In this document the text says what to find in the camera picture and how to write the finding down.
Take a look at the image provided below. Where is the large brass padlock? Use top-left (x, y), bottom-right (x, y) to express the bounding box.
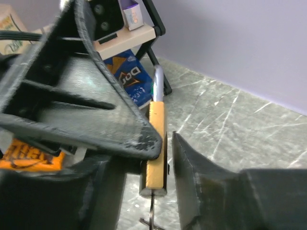
top-left (139, 65), bottom-right (168, 199)

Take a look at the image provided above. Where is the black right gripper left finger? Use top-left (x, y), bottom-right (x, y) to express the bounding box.
top-left (0, 155), bottom-right (126, 230)

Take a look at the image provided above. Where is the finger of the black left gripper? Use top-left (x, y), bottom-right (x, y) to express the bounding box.
top-left (0, 0), bottom-right (158, 160)

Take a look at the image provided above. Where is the black frame wooden shelf rack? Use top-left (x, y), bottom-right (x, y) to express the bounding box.
top-left (92, 0), bottom-right (173, 95)

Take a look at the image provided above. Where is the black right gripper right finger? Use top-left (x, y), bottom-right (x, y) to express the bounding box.
top-left (172, 133), bottom-right (307, 230)

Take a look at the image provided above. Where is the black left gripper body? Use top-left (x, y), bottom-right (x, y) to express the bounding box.
top-left (0, 28), bottom-right (96, 79)

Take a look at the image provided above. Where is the purple white small box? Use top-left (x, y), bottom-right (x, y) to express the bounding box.
top-left (119, 0), bottom-right (144, 31)

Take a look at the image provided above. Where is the cardboard box on shelf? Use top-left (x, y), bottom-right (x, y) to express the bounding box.
top-left (0, 3), bottom-right (44, 56)

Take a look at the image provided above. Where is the small silver key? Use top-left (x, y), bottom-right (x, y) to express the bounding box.
top-left (139, 193), bottom-right (164, 230)

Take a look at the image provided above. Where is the blue doritos bag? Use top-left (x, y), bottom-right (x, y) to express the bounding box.
top-left (104, 49), bottom-right (152, 109)

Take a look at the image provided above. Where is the orange snack bag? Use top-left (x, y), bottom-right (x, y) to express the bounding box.
top-left (0, 138), bottom-right (65, 172)

